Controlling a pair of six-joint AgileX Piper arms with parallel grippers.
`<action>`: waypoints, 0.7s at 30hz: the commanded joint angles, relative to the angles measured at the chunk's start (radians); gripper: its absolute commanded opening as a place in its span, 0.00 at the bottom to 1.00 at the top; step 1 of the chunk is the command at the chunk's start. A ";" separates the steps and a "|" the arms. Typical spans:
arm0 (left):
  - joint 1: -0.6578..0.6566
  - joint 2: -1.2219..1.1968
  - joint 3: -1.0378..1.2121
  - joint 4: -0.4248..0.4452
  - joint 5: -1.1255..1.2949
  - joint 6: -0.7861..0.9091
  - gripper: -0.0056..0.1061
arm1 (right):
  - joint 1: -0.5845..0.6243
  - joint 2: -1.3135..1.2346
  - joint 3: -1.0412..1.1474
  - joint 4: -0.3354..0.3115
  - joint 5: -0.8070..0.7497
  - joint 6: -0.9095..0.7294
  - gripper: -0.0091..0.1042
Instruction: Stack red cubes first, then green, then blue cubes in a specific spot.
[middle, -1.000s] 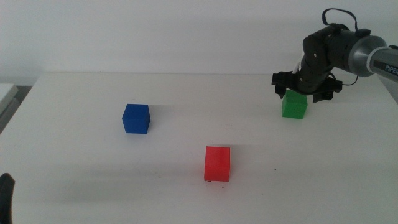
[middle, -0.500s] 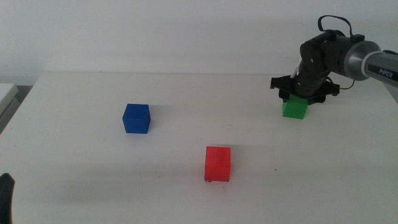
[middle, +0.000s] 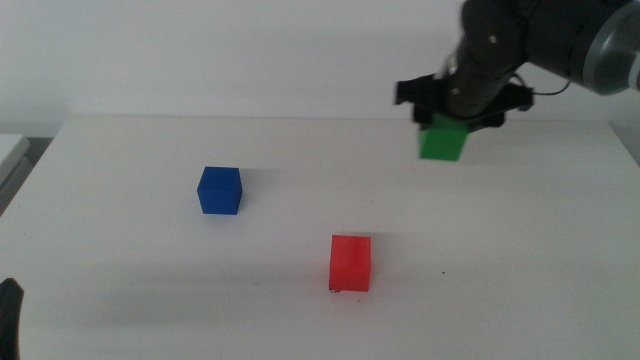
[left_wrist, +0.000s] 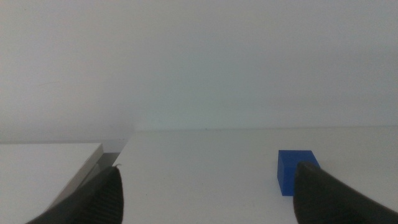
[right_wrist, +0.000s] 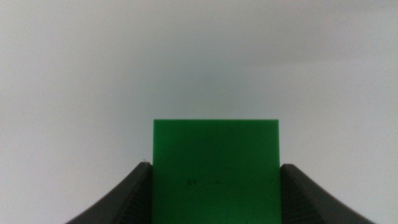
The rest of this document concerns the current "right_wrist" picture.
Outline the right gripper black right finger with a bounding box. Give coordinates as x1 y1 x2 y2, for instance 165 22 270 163
280 164 376 224

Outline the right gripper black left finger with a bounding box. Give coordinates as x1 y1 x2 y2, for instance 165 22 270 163
65 161 154 224

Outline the green cube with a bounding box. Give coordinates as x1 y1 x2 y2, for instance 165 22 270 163
152 119 282 224

